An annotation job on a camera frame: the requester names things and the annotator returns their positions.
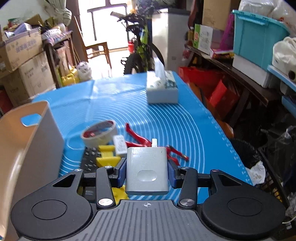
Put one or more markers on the beige plastic storage bin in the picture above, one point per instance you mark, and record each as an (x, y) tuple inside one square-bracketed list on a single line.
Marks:
[(31, 153)]

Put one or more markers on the top open cardboard box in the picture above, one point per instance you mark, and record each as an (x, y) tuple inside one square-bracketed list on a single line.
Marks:
[(18, 49)]

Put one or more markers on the stacked cardboard box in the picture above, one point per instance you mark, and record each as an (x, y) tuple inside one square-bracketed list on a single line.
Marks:
[(29, 80)]

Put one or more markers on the green black bicycle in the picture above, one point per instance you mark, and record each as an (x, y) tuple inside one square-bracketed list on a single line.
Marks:
[(141, 60)]

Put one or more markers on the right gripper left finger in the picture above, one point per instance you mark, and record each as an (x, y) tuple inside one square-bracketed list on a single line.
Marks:
[(109, 177)]

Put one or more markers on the large white power adapter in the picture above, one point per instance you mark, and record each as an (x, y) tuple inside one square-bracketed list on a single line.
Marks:
[(147, 170)]

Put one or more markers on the black tv remote control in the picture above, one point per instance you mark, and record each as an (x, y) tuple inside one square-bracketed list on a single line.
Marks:
[(88, 161)]

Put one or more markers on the teal plastic storage crate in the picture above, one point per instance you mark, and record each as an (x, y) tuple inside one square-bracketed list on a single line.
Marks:
[(255, 36)]

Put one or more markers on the red action figure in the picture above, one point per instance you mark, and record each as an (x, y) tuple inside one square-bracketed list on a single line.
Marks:
[(143, 142)]

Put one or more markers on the white tissue box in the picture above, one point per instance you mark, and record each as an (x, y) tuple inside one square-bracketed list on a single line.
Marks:
[(161, 85)]

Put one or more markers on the yellow plastic toy tool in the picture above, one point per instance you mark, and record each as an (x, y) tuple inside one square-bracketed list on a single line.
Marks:
[(106, 157)]

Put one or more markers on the clear packing tape roll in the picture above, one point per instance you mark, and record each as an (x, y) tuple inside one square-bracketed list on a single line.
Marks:
[(99, 134)]

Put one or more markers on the white cabinet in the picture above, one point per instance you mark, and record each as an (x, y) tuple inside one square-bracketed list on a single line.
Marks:
[(169, 27)]

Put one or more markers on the dark wooden side shelf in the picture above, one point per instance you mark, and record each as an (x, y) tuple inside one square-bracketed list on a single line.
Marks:
[(257, 108)]

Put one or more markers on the blue silicone baking mat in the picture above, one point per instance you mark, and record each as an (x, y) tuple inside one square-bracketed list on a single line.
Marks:
[(187, 126)]

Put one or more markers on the red bucket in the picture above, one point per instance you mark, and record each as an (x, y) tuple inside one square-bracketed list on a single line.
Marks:
[(131, 46)]

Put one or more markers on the wooden chair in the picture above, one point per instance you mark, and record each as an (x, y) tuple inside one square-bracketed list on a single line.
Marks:
[(92, 50)]

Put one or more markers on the green white product box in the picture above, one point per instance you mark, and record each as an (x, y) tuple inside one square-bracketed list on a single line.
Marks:
[(202, 39)]

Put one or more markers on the small white charger plug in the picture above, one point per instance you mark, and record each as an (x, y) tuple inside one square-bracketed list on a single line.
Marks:
[(120, 145)]

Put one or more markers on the yellow oil jug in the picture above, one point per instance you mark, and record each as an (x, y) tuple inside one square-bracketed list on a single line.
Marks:
[(71, 78)]

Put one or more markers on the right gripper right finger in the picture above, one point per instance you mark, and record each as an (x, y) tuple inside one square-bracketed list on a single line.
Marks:
[(185, 179)]

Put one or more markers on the black wire basket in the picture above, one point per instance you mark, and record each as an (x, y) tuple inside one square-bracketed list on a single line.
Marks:
[(272, 166)]

